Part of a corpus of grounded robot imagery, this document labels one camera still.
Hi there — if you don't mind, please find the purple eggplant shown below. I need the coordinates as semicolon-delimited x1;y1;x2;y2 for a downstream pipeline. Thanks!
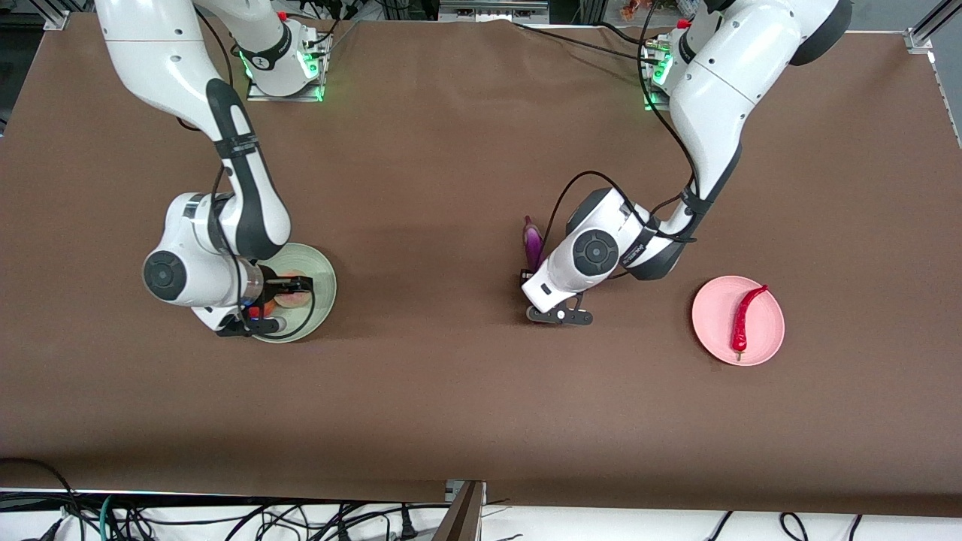
522;216;547;276

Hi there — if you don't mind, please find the red chili pepper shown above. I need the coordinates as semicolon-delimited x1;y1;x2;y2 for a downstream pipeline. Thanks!
731;283;770;362

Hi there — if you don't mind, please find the light green plate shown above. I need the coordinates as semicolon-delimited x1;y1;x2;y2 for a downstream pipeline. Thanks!
252;242;338;344

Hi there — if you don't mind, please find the pink plate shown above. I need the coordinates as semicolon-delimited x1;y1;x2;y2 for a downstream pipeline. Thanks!
691;275;786;367

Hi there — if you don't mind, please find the brown table cloth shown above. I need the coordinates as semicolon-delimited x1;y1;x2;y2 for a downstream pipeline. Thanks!
0;11;962;519

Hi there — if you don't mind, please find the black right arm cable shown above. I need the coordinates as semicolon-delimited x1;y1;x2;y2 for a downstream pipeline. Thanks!
177;113;316;343

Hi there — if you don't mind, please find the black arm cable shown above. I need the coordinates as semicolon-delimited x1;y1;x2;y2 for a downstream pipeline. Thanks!
177;113;316;343
540;0;703;283

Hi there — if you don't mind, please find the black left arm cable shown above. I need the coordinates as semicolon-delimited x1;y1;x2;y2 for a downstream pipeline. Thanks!
540;0;703;283

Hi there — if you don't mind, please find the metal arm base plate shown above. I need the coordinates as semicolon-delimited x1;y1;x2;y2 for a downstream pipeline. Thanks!
246;30;325;103
643;38;681;112

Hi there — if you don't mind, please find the aluminium profile post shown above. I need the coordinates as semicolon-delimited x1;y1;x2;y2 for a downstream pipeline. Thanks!
431;479;487;541

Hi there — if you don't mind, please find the teal cable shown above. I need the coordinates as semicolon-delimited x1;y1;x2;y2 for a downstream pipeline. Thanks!
96;494;125;541

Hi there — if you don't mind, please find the silver metal frame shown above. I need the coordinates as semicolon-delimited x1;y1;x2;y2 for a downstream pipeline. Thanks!
438;0;551;22

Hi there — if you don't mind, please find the aluminium edge rail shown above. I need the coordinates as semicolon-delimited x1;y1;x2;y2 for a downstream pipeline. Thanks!
930;49;962;147

